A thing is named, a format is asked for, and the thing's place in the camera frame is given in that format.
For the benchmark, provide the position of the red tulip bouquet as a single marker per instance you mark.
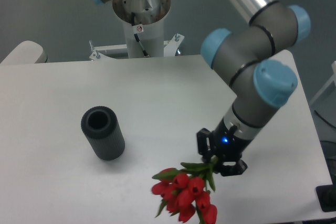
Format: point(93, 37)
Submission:
point(187, 191)

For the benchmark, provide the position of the white chair armrest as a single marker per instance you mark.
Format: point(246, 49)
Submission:
point(27, 52)

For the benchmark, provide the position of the dark grey ribbed vase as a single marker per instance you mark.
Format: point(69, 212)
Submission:
point(101, 128)

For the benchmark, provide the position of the white frame at right edge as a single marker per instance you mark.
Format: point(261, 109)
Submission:
point(325, 90)

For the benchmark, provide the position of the white pedestal base frame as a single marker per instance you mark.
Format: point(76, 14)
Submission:
point(171, 48)

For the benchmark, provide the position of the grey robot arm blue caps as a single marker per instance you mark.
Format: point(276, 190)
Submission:
point(244, 62)

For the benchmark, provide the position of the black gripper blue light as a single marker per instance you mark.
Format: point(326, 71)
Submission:
point(227, 147)

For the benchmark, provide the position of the black device at table corner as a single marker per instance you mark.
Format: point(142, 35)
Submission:
point(326, 197)

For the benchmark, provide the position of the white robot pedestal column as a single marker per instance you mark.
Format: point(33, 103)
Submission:
point(144, 32)

